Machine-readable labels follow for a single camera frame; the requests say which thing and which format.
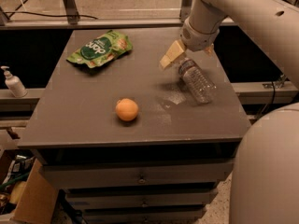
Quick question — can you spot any black cable at right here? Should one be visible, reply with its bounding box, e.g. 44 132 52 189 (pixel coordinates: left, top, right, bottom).
254 79 278 121

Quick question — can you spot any orange fruit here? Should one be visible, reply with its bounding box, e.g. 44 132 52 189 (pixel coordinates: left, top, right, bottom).
115 98 139 121

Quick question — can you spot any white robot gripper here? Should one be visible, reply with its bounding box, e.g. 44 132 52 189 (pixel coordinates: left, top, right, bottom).
160 19 220 70

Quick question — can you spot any green snack bag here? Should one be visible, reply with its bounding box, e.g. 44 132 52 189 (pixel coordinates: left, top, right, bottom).
67 30 133 68

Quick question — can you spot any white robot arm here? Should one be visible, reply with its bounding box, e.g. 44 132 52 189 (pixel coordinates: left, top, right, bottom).
179 0 299 224

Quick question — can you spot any grey drawer cabinet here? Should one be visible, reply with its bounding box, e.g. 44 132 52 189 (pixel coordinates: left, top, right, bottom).
21 28 249 224

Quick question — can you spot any brown cardboard box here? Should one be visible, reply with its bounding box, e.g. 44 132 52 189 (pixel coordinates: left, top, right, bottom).
0 150 58 224

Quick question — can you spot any black cable on floor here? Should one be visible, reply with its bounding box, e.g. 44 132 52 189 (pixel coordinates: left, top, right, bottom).
4 10 99 21

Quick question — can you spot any clear plastic water bottle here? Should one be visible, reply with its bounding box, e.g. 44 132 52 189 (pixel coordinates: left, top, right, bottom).
178 58 216 105

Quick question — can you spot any white pump dispenser bottle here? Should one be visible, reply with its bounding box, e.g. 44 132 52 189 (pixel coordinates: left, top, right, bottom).
1 66 27 98

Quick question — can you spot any metal frame rail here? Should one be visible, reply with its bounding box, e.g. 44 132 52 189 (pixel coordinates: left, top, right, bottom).
0 0 237 31

